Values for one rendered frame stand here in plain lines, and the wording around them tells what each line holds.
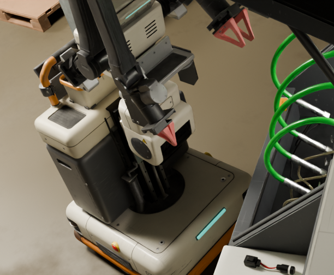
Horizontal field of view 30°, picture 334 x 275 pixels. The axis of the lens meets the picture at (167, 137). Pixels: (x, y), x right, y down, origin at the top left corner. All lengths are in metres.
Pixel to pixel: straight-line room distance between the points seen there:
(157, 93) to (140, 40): 0.39
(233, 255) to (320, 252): 0.76
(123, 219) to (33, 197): 0.87
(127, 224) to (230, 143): 0.87
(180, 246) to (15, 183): 1.35
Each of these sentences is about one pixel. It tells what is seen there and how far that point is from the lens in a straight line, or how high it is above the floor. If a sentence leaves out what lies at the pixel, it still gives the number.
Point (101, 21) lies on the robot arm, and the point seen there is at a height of 1.42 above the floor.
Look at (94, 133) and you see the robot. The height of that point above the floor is 0.75.
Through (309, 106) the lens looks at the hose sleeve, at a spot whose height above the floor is 1.14.
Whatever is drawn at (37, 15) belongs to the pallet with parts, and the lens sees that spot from 4.91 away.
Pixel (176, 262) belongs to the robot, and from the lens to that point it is 2.57.
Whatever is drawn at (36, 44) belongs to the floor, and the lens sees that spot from 4.82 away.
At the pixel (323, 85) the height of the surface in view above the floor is 1.34.
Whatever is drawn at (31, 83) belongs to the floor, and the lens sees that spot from 4.39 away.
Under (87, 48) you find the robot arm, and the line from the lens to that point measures 1.85.
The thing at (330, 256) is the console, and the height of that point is 1.55.
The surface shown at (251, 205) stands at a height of 0.95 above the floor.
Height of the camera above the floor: 2.22
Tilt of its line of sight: 39 degrees down
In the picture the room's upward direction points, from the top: 19 degrees counter-clockwise
